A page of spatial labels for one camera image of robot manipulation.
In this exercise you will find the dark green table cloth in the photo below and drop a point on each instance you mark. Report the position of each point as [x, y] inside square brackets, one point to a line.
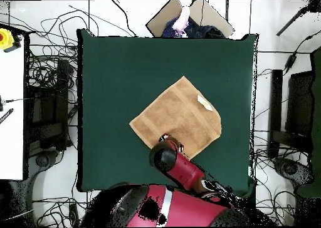
[112, 75]

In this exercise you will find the orange terry towel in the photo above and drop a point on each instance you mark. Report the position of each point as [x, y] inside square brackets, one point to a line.
[180, 112]

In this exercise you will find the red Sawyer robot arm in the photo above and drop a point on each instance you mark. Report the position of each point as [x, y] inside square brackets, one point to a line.
[185, 170]

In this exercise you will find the black power strip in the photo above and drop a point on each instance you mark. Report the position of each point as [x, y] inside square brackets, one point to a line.
[74, 215]

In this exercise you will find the blue dotted garment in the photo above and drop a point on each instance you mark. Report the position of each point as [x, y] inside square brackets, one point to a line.
[168, 30]

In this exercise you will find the dark navy garment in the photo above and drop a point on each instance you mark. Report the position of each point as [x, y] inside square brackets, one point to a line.
[205, 31]

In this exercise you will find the yellow emergency stop button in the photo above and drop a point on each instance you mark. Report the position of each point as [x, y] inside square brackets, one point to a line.
[5, 38]

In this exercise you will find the black upright bar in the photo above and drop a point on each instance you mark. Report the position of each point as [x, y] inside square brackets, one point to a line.
[275, 100]

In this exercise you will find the cardboard box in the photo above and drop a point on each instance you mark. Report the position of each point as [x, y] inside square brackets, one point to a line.
[160, 20]

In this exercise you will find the white pink garment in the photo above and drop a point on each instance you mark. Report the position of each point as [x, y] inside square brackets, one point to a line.
[182, 20]

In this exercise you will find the black rod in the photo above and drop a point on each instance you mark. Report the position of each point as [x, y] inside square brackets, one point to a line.
[291, 21]

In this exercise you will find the white desk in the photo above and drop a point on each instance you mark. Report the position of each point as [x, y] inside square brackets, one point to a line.
[11, 112]

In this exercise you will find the black equipment rack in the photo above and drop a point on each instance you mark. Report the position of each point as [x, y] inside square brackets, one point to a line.
[47, 112]

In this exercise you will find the black flat panel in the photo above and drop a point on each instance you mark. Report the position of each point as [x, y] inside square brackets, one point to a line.
[299, 102]

